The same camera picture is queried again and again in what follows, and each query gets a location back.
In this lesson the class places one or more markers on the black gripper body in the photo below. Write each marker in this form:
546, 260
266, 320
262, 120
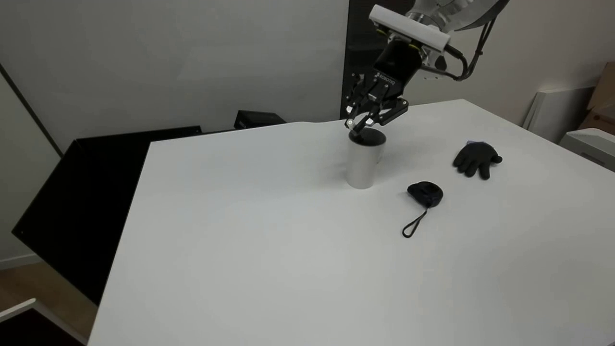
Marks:
396, 68

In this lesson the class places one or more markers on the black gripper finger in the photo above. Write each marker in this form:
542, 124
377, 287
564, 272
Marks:
387, 114
358, 93

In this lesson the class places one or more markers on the white mug with dark inside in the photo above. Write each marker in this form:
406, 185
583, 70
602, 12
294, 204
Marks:
366, 164

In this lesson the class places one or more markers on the black glove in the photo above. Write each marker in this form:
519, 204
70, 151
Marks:
477, 158

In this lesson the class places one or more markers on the brown cardboard box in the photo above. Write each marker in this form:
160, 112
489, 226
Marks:
604, 97

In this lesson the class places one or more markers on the dark wall pillar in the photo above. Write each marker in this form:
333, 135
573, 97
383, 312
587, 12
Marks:
366, 58

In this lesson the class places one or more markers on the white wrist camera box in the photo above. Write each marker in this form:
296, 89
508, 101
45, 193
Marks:
410, 30

